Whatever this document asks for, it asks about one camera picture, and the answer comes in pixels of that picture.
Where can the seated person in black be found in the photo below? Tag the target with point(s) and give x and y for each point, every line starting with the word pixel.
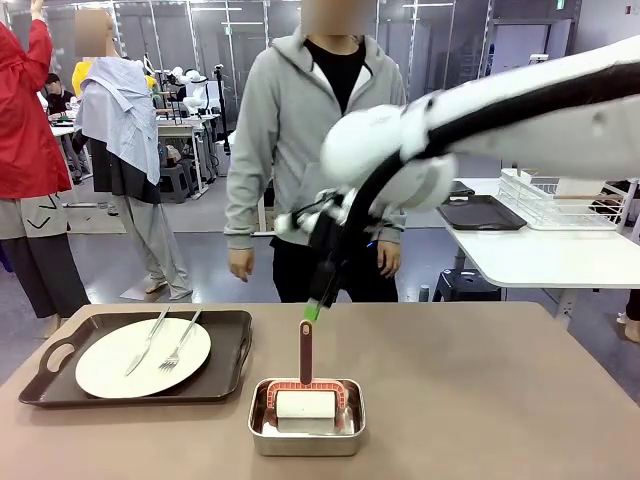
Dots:
pixel 60 97

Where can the person right hand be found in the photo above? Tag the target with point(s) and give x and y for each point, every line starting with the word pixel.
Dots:
pixel 241 262

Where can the folded dark gray cloth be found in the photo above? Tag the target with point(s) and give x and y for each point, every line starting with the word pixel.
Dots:
pixel 462 189

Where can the person in gray hoodie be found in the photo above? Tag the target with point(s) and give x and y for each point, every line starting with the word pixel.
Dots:
pixel 285 125

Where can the figure in striped blue shirt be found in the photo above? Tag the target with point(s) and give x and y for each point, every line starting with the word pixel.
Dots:
pixel 120 115

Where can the white background desk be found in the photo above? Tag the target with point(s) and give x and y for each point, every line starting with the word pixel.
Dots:
pixel 185 125

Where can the silver fork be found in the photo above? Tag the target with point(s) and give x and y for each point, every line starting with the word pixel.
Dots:
pixel 177 347

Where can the rectangular steel container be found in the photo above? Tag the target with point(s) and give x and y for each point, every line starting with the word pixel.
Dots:
pixel 305 445

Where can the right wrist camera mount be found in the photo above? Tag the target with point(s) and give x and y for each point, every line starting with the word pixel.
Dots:
pixel 300 220

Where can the white side table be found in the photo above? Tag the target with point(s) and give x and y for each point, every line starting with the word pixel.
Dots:
pixel 550 260

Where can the dark brown serving tray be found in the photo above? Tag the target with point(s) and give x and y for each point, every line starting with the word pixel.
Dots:
pixel 230 350
pixel 480 212

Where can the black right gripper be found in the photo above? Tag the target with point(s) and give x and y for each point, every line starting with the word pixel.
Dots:
pixel 327 240

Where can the person left hand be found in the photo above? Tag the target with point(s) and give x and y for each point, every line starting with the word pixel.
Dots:
pixel 390 257

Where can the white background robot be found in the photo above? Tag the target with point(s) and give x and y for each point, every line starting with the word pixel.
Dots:
pixel 192 87

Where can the silver table knife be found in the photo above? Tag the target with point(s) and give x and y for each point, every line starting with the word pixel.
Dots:
pixel 145 345

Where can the white round plate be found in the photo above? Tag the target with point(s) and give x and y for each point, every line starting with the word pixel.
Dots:
pixel 145 360

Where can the person left forearm gray sleeve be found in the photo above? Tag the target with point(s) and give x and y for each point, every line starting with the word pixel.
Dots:
pixel 392 227

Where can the black stool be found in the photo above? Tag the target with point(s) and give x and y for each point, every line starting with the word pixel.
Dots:
pixel 465 287

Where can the person right forearm gray sleeve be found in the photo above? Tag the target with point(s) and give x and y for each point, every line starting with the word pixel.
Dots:
pixel 240 215

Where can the gray plastic stool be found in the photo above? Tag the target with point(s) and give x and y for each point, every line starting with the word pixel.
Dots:
pixel 176 182

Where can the person in red jacket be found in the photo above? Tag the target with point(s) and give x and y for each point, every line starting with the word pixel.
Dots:
pixel 25 125

